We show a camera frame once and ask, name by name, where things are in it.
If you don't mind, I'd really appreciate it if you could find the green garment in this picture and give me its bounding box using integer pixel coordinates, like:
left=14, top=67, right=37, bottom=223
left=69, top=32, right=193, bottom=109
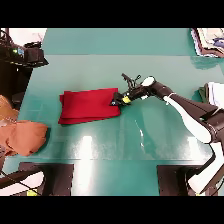
left=198, top=85, right=210, bottom=103

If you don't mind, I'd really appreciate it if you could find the orange garment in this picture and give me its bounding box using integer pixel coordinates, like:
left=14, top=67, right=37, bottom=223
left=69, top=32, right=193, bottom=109
left=0, top=120, right=49, bottom=158

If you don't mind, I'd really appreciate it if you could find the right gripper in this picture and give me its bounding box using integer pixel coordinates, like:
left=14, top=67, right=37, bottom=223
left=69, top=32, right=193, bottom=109
left=110, top=91, right=133, bottom=107

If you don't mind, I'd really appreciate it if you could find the brown garment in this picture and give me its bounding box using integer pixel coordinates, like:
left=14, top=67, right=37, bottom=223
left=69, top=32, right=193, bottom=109
left=0, top=94, right=20, bottom=123

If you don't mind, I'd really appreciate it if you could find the white garment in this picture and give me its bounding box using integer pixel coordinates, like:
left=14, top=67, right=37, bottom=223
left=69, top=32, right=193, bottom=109
left=205, top=81, right=224, bottom=110

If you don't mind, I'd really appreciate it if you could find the red T-shirt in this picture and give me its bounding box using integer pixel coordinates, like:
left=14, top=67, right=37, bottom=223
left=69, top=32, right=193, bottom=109
left=58, top=87, right=122, bottom=126

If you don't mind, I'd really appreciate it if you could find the heap of clothes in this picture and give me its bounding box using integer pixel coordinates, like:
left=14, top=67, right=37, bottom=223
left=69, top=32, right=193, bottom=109
left=190, top=27, right=224, bottom=59

